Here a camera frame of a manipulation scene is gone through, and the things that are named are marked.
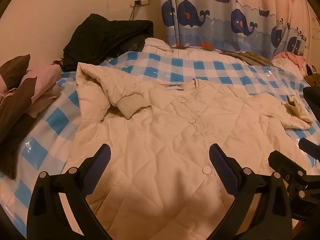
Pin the blue checkered plastic sheet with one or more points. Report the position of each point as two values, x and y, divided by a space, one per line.
212 67

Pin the white quilt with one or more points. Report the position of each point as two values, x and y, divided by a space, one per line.
157 45

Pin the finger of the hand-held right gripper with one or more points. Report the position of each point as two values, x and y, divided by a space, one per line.
287 165
310 148

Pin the whale print curtain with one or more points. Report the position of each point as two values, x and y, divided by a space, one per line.
225 5

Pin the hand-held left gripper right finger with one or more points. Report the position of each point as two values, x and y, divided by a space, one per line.
225 170

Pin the pink cloth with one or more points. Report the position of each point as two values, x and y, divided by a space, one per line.
292 57

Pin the pink and brown pillow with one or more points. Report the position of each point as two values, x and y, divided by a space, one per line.
15 105

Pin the white quilted jacket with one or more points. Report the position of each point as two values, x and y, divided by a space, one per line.
162 120

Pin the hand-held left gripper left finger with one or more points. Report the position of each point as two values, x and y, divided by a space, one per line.
101 165

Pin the dark cloth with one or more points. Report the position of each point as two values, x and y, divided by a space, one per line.
313 97

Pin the olive cloth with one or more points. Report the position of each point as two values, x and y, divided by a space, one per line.
252 57

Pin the black jacket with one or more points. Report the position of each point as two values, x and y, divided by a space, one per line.
100 37

